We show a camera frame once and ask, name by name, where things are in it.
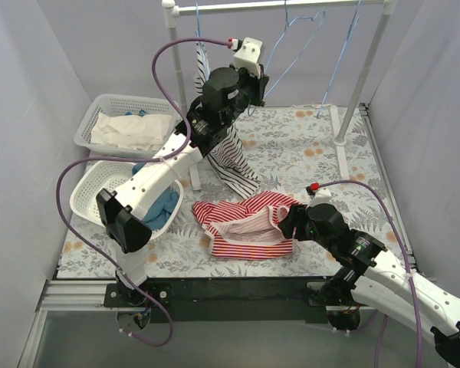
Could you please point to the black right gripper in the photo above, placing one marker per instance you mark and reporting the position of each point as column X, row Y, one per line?
column 291, row 222

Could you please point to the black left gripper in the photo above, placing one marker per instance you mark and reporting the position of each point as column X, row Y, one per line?
column 258, row 89

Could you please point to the red white striped tank top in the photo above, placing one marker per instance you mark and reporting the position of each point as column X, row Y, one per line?
column 246, row 230

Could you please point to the blue wire hanger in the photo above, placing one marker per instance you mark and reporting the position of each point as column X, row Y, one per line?
column 283, row 55
column 353, row 24

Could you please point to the blue garment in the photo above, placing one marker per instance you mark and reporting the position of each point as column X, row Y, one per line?
column 161, row 210

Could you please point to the white oval perforated basket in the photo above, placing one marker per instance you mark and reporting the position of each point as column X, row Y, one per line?
column 102, row 175

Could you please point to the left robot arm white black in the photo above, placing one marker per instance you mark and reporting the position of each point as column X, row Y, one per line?
column 122, row 210

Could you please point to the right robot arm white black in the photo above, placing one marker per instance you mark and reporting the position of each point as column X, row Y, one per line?
column 371, row 274

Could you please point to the blue hanger with striped top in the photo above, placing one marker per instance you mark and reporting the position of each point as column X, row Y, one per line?
column 199, row 30

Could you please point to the black white striped tank top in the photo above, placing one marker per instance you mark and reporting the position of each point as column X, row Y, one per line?
column 227, row 159

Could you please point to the white clothes rack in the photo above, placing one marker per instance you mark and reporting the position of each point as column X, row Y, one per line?
column 172, row 11

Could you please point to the small blue item in basket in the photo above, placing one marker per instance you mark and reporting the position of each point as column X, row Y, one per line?
column 141, row 113

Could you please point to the white folded cloth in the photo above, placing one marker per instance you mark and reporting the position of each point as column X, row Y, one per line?
column 132, row 132

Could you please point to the white rectangular basket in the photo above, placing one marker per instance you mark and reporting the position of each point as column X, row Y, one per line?
column 114, row 105

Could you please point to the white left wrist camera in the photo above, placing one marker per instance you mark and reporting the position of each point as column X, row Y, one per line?
column 247, row 52

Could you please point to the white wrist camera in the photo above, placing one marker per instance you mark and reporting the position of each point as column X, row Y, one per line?
column 247, row 52
column 318, row 195

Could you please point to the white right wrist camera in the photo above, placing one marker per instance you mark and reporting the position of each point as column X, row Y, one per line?
column 318, row 195

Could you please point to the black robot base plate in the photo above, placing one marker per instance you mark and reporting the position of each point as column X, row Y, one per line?
column 309, row 299

